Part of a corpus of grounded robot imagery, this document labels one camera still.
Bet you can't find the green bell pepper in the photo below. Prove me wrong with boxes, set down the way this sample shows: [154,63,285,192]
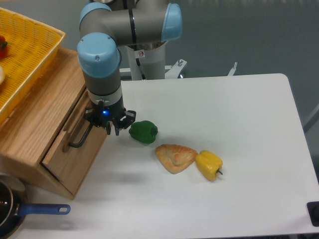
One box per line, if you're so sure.
[129,120,158,144]

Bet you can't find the white metal base bracket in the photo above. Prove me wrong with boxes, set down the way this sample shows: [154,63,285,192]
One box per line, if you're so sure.
[119,59,238,81]

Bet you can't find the yellow plastic mesh basket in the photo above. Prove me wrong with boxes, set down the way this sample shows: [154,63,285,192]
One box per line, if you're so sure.
[0,8,65,122]

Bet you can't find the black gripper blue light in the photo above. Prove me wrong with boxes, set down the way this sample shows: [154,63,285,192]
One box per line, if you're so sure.
[84,98,136,136]

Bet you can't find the wooden drawer cabinet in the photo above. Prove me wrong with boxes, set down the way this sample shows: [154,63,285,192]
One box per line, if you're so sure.
[0,48,107,199]

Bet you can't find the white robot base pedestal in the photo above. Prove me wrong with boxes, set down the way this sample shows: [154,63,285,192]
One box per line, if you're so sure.
[120,42,167,81]

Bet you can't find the golden triangular pastry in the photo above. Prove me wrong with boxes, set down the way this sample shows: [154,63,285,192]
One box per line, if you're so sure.
[155,144,198,174]

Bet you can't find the wooden top drawer black handle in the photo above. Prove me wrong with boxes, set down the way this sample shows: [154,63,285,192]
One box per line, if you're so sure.
[41,91,107,198]

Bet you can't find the yellow bell pepper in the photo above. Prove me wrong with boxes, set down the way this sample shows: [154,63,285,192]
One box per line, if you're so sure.
[195,150,223,181]

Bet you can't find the red tomato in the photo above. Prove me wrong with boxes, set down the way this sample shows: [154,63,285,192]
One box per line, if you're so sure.
[0,35,8,59]

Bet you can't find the white round item in basket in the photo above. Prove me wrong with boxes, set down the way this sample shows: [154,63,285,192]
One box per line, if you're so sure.
[0,66,5,84]

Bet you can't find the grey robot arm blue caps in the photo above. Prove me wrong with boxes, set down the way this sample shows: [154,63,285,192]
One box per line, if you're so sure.
[77,0,182,134]

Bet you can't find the black pan blue handle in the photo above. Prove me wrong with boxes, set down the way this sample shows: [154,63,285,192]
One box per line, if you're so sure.
[0,175,71,239]

